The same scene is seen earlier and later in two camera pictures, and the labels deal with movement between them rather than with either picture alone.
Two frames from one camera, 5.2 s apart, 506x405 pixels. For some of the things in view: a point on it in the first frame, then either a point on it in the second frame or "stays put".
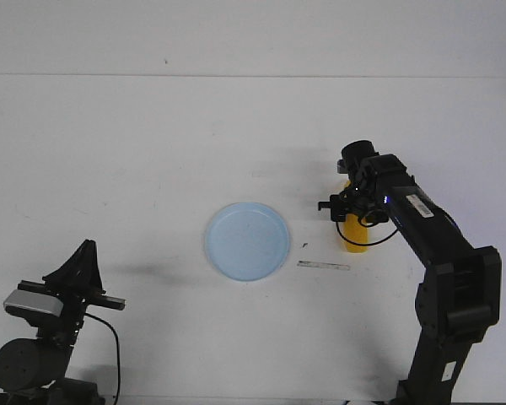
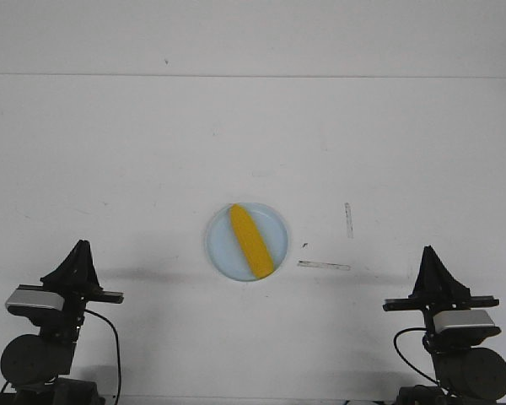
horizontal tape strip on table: (319, 264) stays put
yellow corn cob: (354, 230) -> (259, 256)
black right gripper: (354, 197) -> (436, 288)
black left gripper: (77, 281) stays put
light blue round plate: (247, 241) stays put
